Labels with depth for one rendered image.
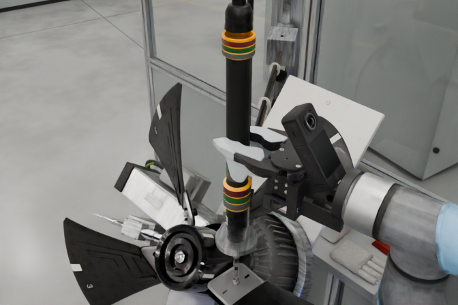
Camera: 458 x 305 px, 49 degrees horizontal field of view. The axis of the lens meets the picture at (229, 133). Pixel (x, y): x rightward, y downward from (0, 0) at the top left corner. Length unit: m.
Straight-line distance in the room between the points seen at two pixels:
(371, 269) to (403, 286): 0.76
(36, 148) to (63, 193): 0.56
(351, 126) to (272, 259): 0.33
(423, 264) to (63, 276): 2.19
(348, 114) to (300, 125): 0.51
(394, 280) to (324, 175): 0.15
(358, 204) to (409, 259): 0.09
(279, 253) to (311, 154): 0.43
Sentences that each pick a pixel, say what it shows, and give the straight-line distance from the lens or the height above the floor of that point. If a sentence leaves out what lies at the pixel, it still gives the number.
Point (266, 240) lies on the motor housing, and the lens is 1.03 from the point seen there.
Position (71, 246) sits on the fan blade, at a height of 1.09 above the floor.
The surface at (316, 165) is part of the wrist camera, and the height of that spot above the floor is 1.53.
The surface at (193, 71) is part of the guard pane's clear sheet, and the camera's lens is 2.03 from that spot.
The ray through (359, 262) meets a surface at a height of 0.88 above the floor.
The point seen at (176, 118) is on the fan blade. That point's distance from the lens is 1.02.
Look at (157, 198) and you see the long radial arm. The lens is 1.22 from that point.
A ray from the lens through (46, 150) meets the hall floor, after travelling 3.55.
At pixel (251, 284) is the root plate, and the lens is 0.95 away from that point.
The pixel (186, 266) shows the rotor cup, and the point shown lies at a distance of 0.93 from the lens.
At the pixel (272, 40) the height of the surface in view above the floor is 1.42.
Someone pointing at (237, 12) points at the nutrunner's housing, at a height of 1.70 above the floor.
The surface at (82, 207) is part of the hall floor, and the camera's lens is 3.01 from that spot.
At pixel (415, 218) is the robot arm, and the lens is 0.62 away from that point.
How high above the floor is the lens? 1.90
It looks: 33 degrees down
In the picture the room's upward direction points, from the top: straight up
